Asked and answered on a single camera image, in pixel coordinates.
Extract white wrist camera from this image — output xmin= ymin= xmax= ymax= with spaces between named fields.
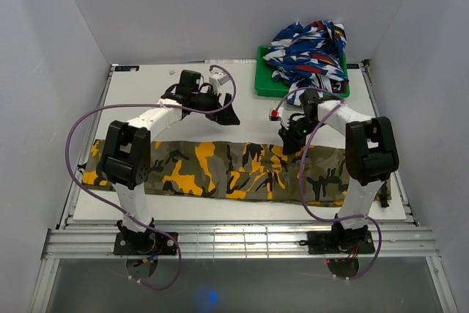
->
xmin=269 ymin=107 xmax=289 ymax=128
xmin=209 ymin=72 xmax=229 ymax=90

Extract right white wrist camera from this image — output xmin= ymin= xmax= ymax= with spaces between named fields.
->
xmin=269 ymin=107 xmax=289 ymax=128

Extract aluminium frame rail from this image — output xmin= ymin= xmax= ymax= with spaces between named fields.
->
xmin=42 ymin=223 xmax=440 ymax=259

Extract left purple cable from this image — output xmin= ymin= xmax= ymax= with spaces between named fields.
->
xmin=65 ymin=64 xmax=237 ymax=290

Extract purple cable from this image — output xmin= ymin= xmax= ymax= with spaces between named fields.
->
xmin=274 ymin=86 xmax=383 ymax=281
xmin=65 ymin=64 xmax=237 ymax=290

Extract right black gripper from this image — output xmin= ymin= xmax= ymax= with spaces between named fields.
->
xmin=278 ymin=117 xmax=325 ymax=155

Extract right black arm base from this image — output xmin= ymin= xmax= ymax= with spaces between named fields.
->
xmin=299 ymin=227 xmax=377 ymax=281

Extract green plastic tray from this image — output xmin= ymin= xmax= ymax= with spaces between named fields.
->
xmin=254 ymin=45 xmax=352 ymax=97

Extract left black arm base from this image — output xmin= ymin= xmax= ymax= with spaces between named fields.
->
xmin=112 ymin=232 xmax=177 ymax=279

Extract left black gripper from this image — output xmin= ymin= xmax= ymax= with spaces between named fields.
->
xmin=191 ymin=86 xmax=239 ymax=125

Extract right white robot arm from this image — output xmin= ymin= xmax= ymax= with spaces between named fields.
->
xmin=269 ymin=87 xmax=399 ymax=254

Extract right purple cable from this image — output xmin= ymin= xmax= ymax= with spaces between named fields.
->
xmin=274 ymin=86 xmax=383 ymax=281

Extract camouflage yellow green trousers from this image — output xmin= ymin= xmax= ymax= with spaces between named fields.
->
xmin=78 ymin=139 xmax=393 ymax=208

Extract blue white red trousers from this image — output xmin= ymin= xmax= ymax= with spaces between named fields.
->
xmin=262 ymin=20 xmax=349 ymax=106

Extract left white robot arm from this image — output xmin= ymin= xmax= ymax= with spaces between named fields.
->
xmin=100 ymin=65 xmax=240 ymax=254

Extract left dark corner label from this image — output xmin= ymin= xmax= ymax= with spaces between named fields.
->
xmin=114 ymin=65 xmax=140 ymax=72

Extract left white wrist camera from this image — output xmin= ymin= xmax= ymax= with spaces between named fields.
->
xmin=209 ymin=72 xmax=229 ymax=90

